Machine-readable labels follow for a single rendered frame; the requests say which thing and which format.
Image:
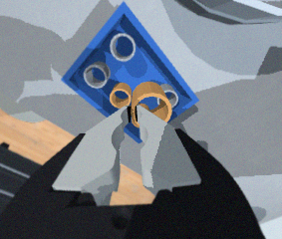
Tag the bronze bushing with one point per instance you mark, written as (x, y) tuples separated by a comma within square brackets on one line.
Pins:
[(119, 103), (151, 89), (146, 107)]

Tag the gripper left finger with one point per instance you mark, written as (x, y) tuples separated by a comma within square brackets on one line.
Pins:
[(88, 163)]

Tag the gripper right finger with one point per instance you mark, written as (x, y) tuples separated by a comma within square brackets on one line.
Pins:
[(172, 160)]

